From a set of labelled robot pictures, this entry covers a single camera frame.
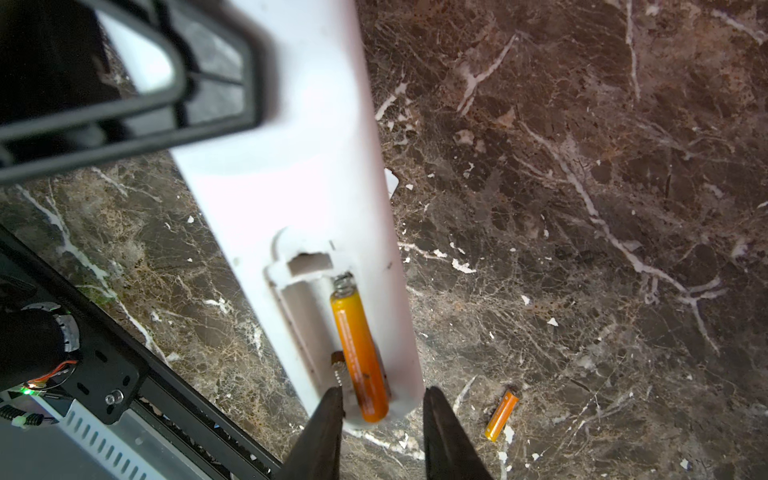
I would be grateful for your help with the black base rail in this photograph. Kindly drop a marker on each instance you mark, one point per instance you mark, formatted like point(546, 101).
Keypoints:
point(49, 328)

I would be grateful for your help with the white slotted cable duct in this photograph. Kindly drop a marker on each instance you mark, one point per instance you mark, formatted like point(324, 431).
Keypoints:
point(127, 449)

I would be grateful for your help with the orange battery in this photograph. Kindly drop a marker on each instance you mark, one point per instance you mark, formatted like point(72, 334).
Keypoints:
point(498, 420)
point(359, 349)

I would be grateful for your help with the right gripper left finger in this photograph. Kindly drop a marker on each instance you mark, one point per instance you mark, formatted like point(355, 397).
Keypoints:
point(316, 454)

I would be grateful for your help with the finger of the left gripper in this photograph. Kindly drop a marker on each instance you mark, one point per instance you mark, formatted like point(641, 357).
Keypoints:
point(186, 71)

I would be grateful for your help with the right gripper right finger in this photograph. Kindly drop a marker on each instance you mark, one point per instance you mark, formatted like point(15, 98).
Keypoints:
point(449, 453)

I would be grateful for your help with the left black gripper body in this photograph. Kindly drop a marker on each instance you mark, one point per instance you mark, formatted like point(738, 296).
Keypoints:
point(53, 61)

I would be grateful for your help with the white remote control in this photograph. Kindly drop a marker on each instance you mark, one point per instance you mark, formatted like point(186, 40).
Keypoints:
point(302, 199)

